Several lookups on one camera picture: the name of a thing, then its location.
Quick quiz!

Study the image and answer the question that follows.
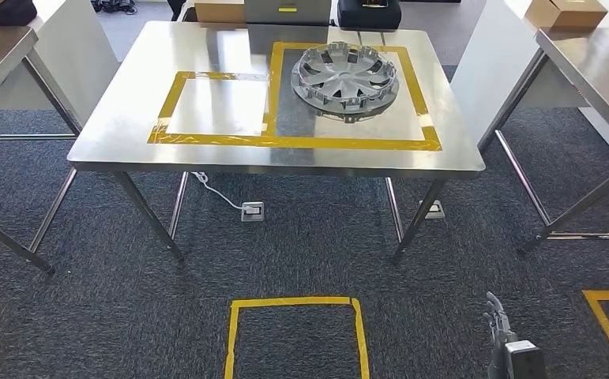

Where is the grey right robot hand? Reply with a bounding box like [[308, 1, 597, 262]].
[[483, 291, 520, 379]]

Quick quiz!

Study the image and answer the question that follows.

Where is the silver plastic wheel hubcap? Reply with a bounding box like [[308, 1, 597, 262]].
[[290, 41, 401, 116]]

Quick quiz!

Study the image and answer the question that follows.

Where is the floor socket plate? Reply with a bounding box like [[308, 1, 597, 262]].
[[240, 201, 265, 223], [419, 199, 447, 221]]

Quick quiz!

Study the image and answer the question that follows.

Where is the white desk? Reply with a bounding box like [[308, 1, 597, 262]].
[[450, 0, 609, 154], [578, 107, 609, 156], [0, 0, 121, 129]]

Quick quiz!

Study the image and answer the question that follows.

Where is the yellow tape rectangle on bench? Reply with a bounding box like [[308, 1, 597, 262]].
[[147, 41, 443, 152]]

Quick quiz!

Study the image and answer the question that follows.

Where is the brown cardboard box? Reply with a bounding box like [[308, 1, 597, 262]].
[[524, 0, 609, 30], [194, 0, 246, 24]]

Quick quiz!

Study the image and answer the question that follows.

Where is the black box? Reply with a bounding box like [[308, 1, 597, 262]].
[[336, 0, 403, 30]]

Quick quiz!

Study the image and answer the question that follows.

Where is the grey box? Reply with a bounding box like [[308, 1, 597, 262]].
[[243, 0, 333, 26]]

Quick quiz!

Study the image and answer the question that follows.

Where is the black power adapters bundle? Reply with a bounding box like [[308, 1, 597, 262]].
[[92, 0, 138, 16]]

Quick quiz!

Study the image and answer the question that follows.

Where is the black bag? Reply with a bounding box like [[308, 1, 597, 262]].
[[0, 0, 38, 27]]

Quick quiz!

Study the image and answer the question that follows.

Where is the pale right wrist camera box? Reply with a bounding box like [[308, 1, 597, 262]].
[[503, 340, 546, 379]]

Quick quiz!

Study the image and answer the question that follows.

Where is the white floor cable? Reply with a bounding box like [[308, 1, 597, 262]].
[[191, 171, 245, 210]]

